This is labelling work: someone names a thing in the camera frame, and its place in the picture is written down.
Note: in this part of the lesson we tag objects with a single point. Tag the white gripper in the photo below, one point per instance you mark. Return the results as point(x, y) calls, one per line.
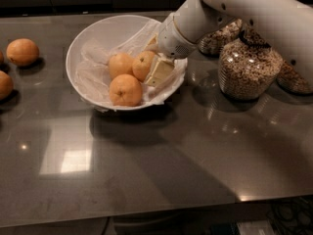
point(172, 39)

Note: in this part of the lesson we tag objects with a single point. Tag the orange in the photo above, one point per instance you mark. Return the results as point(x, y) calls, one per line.
point(126, 90)
point(142, 64)
point(22, 52)
point(120, 63)
point(6, 85)

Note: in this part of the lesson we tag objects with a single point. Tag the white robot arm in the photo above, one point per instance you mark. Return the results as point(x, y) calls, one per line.
point(287, 25)

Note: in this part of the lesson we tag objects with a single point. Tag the orange at bowl front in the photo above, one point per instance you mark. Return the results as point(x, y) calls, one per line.
point(126, 90)

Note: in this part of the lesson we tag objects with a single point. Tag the white bowl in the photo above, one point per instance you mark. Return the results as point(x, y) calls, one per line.
point(104, 30)

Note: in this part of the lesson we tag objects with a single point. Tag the back left glass cereal jar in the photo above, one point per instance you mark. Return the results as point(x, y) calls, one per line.
point(212, 43)

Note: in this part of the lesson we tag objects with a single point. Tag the glass cereal jar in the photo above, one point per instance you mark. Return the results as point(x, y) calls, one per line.
point(292, 81)
point(248, 66)
point(212, 43)

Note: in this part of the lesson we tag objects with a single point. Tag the white paper liner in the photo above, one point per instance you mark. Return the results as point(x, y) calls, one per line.
point(94, 69)

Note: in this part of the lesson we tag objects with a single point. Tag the front glass cereal jar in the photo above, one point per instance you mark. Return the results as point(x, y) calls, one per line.
point(248, 66)

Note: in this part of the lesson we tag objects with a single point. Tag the back right glass cereal jar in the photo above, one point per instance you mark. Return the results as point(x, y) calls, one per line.
point(292, 81)

